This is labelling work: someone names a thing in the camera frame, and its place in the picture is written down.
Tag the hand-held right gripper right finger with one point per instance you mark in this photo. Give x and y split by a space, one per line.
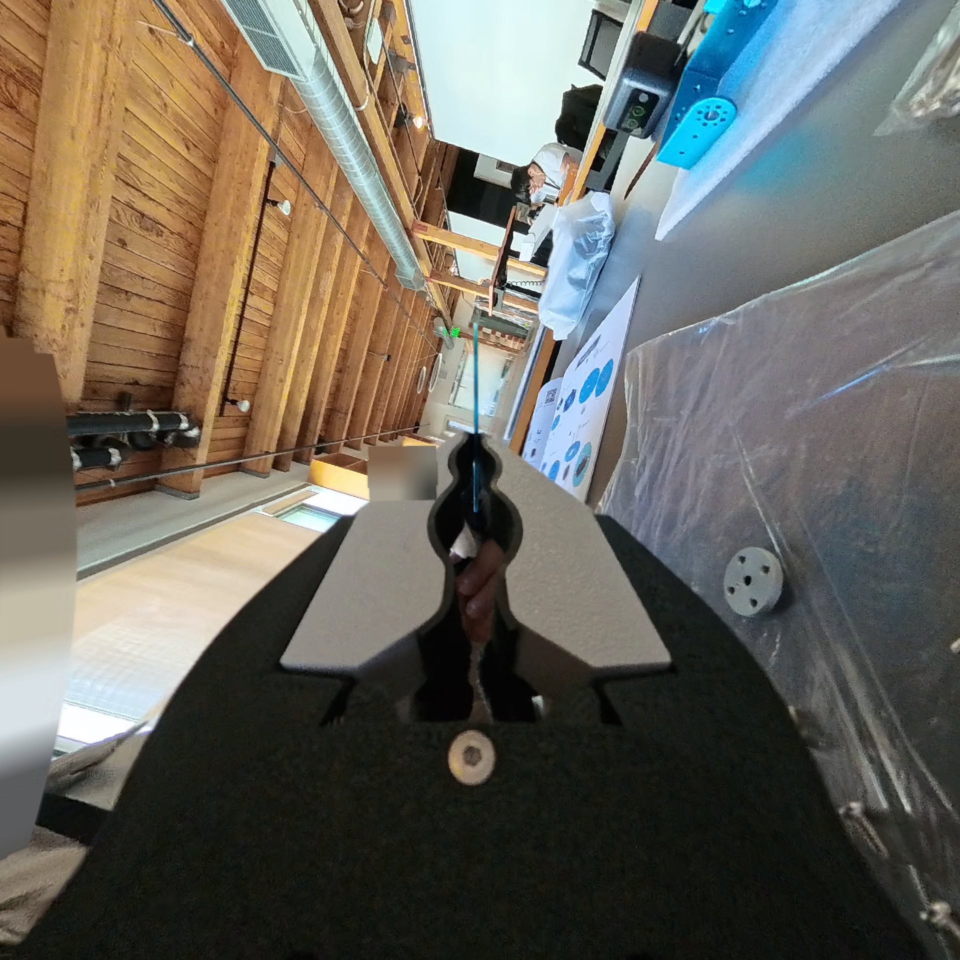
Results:
585 600

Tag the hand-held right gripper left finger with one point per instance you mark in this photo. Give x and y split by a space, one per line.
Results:
360 600

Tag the silver round disc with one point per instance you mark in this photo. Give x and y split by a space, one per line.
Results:
754 581

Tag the teal round metal plate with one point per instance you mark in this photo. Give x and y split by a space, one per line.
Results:
476 390

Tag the person's left hand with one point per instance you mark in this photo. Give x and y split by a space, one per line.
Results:
480 592

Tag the large window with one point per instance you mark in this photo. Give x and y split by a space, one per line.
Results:
300 514

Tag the white printed instruction sheet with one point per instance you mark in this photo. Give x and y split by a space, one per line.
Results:
600 352

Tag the large clear plastic bag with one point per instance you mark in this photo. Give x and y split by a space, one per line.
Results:
825 450

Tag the ceiling pipes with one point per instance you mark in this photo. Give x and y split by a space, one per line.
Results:
127 427

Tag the white plastic bag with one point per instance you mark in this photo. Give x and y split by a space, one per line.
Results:
574 262

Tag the person's beige jacket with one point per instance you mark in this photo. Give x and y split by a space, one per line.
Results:
37 885

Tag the black device green display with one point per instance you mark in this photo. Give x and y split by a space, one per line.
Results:
641 90

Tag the white foam sheet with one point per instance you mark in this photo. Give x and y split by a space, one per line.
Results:
810 97

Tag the black computer monitor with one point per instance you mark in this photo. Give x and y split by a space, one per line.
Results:
600 41

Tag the pile of clear hardware packets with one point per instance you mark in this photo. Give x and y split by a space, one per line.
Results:
930 67

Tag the silver ventilation duct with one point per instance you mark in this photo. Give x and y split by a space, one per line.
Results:
352 150

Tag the blue metal bracket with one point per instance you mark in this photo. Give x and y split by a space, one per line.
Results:
712 82

